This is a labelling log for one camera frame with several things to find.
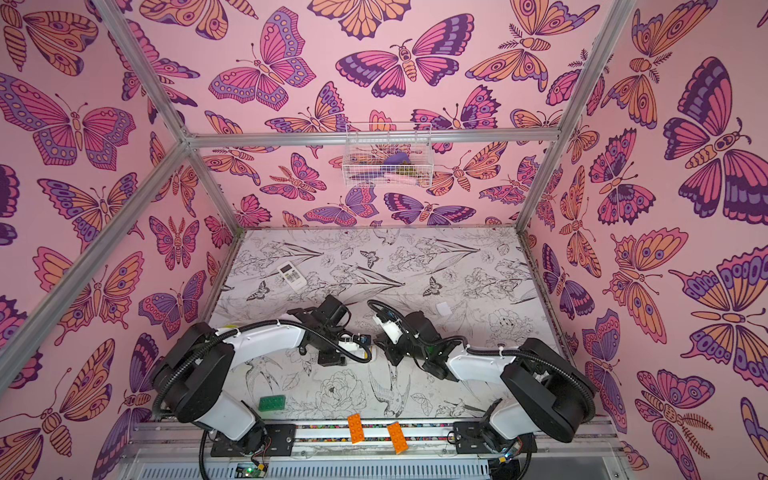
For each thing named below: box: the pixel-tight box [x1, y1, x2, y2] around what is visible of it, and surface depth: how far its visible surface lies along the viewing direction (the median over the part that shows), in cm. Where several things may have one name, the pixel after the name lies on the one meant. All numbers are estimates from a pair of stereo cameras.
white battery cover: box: [436, 301, 452, 317], surface depth 99 cm
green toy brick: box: [258, 395, 286, 412], surface depth 81 cm
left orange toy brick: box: [348, 413, 365, 444], surface depth 77 cm
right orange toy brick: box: [387, 422, 409, 455], surface depth 74 cm
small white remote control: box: [277, 261, 307, 292], surface depth 108 cm
